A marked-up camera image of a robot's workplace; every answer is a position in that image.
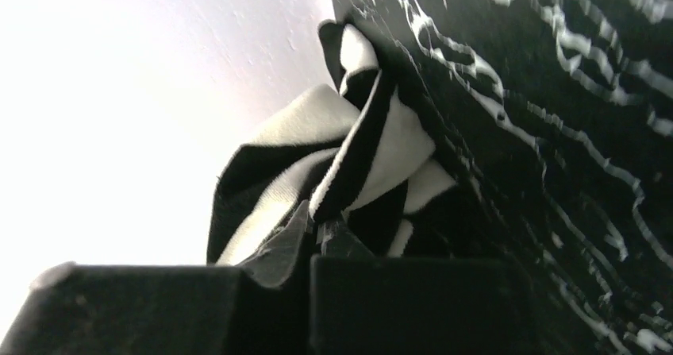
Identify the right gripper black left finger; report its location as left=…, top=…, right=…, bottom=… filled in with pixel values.
left=1, top=203, right=314, bottom=354

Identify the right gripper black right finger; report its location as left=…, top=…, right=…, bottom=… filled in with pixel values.
left=310, top=221, right=542, bottom=354

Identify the black white striped pillowcase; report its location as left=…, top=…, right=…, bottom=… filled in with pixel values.
left=206, top=21, right=456, bottom=265

